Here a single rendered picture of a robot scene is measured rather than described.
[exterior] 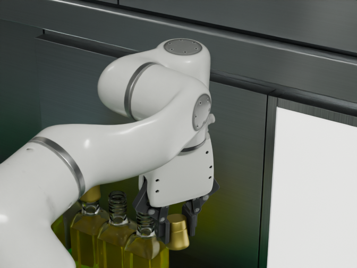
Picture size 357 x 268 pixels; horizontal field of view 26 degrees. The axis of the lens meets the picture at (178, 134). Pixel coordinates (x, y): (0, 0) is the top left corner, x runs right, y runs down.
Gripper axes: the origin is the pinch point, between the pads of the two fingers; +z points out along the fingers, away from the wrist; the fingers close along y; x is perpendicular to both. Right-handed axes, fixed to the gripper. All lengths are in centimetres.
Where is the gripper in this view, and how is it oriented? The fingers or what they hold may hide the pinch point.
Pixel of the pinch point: (175, 224)
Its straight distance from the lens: 114.6
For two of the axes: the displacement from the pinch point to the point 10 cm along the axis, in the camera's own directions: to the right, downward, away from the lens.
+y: -9.0, 2.0, -3.9
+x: 4.4, 4.8, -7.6
